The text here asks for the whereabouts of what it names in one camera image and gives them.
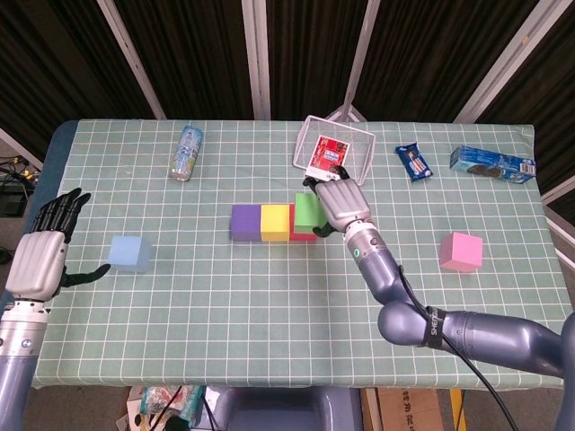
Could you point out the red snack packet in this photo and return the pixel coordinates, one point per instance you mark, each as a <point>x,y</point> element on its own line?
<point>327,155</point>

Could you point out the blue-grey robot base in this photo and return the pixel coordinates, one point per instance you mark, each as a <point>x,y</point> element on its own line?
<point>283,410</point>

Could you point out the dark blue table pad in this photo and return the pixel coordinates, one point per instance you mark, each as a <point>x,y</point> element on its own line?
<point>40,179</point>

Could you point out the light blue foam cube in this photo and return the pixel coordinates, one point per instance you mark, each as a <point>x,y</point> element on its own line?
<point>128,253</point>

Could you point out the white table leg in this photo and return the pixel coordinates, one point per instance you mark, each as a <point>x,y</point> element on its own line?
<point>372,410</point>

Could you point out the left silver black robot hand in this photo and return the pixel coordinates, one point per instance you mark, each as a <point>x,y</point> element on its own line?
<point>38,265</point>

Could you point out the brown cardboard box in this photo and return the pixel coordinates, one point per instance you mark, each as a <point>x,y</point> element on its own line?
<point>413,410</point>

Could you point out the green foam cube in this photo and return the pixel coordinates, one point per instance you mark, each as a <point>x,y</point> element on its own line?
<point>307,208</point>

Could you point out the green snack bag pile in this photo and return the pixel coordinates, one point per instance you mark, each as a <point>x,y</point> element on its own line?
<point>157,404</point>

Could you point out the long blue cookie box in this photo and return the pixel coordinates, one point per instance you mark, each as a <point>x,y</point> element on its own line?
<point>492,164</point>

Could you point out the purple foam cube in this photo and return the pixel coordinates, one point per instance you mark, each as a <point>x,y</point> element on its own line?
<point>246,223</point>

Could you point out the pink foam cube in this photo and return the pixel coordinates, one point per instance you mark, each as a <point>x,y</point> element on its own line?
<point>462,251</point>

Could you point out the yellow foam cube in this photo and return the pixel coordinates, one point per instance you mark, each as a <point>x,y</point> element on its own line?
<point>275,222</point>

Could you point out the green checked tablecloth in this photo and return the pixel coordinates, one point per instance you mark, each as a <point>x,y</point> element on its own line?
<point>224,314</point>

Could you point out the small blue cookie packet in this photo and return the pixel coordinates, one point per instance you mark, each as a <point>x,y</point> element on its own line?
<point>414,162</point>

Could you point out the light blue drink can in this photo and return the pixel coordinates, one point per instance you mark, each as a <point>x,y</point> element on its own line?
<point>185,152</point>

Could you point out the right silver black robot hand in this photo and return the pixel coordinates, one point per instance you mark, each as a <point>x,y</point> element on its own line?
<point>343,202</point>

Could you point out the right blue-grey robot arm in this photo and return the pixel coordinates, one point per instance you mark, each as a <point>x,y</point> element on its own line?
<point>485,332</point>

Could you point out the white metal frame post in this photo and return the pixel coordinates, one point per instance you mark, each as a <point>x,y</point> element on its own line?
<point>132,60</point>
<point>256,58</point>
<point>359,58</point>
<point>507,60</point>

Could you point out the yellow bar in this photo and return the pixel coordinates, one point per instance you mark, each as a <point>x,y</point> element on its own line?
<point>457,410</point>

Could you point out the red foam cube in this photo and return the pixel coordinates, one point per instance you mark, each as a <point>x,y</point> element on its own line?
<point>303,235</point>

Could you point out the white metal frame rail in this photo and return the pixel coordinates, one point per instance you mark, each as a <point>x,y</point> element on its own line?
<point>20,148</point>
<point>559,224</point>

